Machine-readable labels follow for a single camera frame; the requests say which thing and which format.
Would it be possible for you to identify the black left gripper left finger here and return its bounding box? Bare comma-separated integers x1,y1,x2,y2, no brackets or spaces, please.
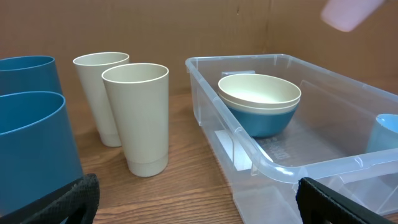
1,174,100,224

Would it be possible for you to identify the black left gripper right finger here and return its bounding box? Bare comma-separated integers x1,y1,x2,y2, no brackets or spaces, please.
295,177,393,224

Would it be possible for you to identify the light blue small cup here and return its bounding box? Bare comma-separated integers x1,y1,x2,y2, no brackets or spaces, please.
365,114,397,153

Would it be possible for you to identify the dark blue bowl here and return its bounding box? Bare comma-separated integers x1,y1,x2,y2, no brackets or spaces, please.
227,106,297,138

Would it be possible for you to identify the cream bowl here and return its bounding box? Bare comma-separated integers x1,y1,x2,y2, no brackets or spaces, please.
218,95,300,114
218,73,302,108

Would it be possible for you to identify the pink small cup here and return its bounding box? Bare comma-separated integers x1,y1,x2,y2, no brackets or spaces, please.
320,0,385,32

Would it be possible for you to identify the dark blue tall cup front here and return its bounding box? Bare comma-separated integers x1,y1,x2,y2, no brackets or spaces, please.
1,91,83,216

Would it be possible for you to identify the dark blue tall cup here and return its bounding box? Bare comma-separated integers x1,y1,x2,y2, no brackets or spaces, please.
1,91,83,216
1,55,63,95

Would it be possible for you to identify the clear plastic storage bin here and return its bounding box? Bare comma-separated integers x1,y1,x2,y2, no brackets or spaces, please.
185,54,397,223

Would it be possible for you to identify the cream tall cup front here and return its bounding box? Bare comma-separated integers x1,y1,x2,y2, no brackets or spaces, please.
101,63,169,177

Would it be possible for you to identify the cream tall cup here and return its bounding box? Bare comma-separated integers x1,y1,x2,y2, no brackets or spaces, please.
73,52,129,147
101,63,169,177

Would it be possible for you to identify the cream tall cup rear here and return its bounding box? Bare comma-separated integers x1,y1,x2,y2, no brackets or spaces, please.
73,52,129,147

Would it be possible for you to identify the dark blue tall cup rear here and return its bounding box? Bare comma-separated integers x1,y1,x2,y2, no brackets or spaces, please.
1,55,63,95

